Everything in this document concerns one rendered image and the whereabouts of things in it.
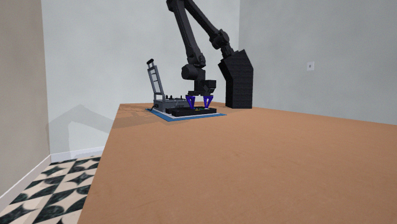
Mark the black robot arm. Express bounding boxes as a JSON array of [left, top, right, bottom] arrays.
[[166, 0, 239, 93]]

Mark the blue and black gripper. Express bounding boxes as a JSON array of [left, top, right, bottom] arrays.
[[186, 91, 214, 109]]

